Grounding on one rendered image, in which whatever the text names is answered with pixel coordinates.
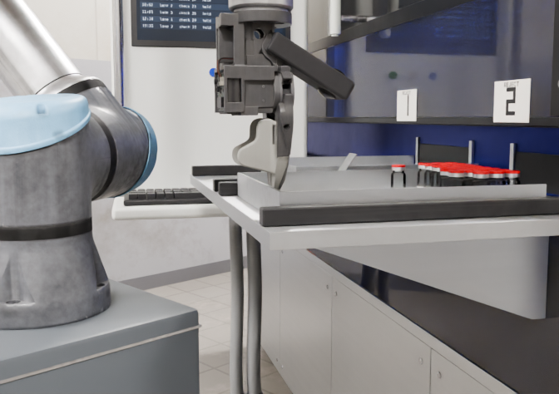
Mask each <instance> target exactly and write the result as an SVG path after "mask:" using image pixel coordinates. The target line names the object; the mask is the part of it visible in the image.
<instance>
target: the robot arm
mask: <svg viewBox="0 0 559 394"><path fill-rule="evenodd" d="M293 8H294V0H229V9H230V10H231V11H232V12H233V13H222V12H221V13H220V15H219V16H218V17H216V18H215V30H216V69H215V79H214V85H215V113H220V114H231V115H232V116H257V115H258V113H262V114H263V118H257V119H255V120H253V121H252V122H251V124H250V137H249V139H248V140H247V141H245V142H244V143H242V144H240V145H238V146H236V147H235V148H234V149H233V150H232V159H233V161H234V162H235V163H236V164H238V165H242V166H244V167H248V168H251V169H255V170H261V171H264V172H267V178H268V184H269V186H271V187H273V188H276V189H277V190H280V189H281V187H282V185H283V183H284V181H285V177H286V173H287V169H288V165H289V156H290V152H291V145H292V137H293V128H294V108H293V106H294V76H293V75H295V76H297V77H298V78H299V79H300V80H302V81H304V82H306V83H307V84H309V85H310V86H312V87H313V88H315V89H316V90H318V92H319V94H320V95H321V96H323V97H325V98H327V99H332V100H346V99H348V97H349V95H350V93H351V91H352V90H353V89H354V82H353V81H351V80H350V79H348V78H347V77H346V76H345V74H343V73H342V72H341V71H340V70H338V69H335V68H332V67H331V66H329V65H328V64H326V63H325V62H323V61H321V60H320V59H318V58H317V57H315V56H314V55H312V54H311V53H309V52H307V51H306V50H305V49H303V48H302V47H300V46H299V45H297V44H296V43H294V42H292V41H291V40H290V39H288V38H287V37H285V36H283V35H282V34H280V33H279V32H275V29H276V28H284V27H290V26H292V13H291V12H290V11H292V10H293ZM254 32H258V33H259V35H260V38H259V39H257V38H256V37H255V34H254ZM0 79H1V80H2V82H3V83H4V84H5V85H6V87H7V88H8V90H9V91H10V92H11V93H12V94H13V96H10V97H3V98H0V330H24V329H36V328H49V327H55V326H61V325H65V324H69V323H75V322H79V321H81V320H85V319H88V318H91V317H94V316H96V315H97V314H99V313H102V312H104V311H105V310H107V309H108V308H109V307H110V305H111V285H110V282H109V279H108V277H107V275H106V270H105V269H104V266H103V263H102V261H101V257H100V255H99V253H98V250H97V248H96V244H95V241H94V238H93V234H92V201H96V200H99V199H106V198H116V197H120V196H123V195H125V194H127V193H128V192H130V191H132V190H134V189H136V188H138V187H139V186H141V185H142V184H143V183H144V182H145V181H146V180H147V179H148V177H149V176H150V174H151V172H152V171H153V169H154V167H155V164H156V157H157V151H158V147H157V139H156V134H155V132H154V130H153V128H152V126H151V124H150V122H149V121H148V120H147V119H146V118H145V117H144V116H143V115H142V114H140V113H139V112H137V111H135V110H133V109H131V108H129V107H126V106H121V104H120V103H119V102H118V100H117V99H116V98H115V97H114V96H113V95H112V93H111V92H110V90H109V89H108V88H107V87H106V85H105V84H104V83H103V81H102V80H101V79H99V78H97V77H93V76H83V75H82V74H81V73H80V71H79V70H78V69H77V67H76V66H75V65H74V63H73V62H72V60H71V59H70V58H69V57H68V55H67V54H66V53H65V52H64V51H63V50H62V48H61V47H60V45H59V44H58V43H57V41H56V40H55V39H54V37H53V36H52V35H51V33H50V32H49V31H48V30H47V29H46V28H45V26H44V25H43V24H42V22H41V21H40V20H39V18H38V17H37V15H36V14H35V13H34V12H33V10H32V9H31V8H30V7H29V6H28V5H27V3H26V2H25V0H0Z"/></svg>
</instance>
